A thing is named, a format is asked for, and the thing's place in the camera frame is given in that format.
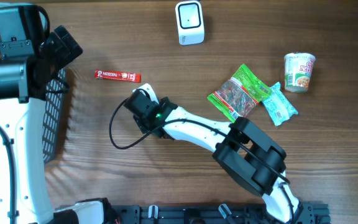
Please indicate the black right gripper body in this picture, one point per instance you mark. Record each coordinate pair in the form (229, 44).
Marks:
(140, 123)

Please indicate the red Nescafe coffee stick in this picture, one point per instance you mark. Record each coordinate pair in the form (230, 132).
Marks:
(114, 75)

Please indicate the green gummy candy bag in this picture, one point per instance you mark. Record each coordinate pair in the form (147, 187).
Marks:
(240, 94)

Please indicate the light teal packet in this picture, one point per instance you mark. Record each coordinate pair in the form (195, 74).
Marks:
(277, 106)

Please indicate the white chicken cup noodles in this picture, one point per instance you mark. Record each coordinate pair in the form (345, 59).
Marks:
(298, 70)

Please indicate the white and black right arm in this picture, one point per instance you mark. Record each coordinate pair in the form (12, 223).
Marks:
(249, 156)

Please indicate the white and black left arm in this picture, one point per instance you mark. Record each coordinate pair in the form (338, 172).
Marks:
(31, 56)

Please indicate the white cube barcode scanner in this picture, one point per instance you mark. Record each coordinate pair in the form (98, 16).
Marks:
(190, 24)

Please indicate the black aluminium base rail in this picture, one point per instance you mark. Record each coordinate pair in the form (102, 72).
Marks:
(309, 213)

